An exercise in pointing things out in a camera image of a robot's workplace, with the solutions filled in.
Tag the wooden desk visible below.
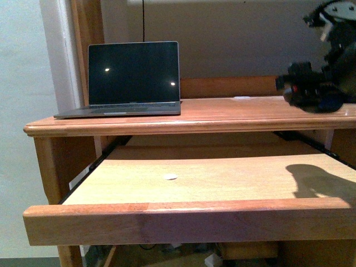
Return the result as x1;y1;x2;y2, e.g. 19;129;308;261
24;77;355;266

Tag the black hanging wall cable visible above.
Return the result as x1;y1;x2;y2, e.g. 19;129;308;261
141;0;146;43

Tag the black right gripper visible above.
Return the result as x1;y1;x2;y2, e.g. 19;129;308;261
275;62;345;113

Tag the wooden box on floor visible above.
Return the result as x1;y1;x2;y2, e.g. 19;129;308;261
218;241;279;260

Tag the white round sticker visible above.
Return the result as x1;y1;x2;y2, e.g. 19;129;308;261
163;173;178;180

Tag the grey open laptop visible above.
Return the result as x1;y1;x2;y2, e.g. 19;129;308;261
55;41;181;119

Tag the wooden pull-out keyboard tray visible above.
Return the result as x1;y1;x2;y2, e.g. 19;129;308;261
23;141;355;245

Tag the white desk grommet cap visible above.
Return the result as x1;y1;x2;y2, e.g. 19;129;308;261
233;96;251;101

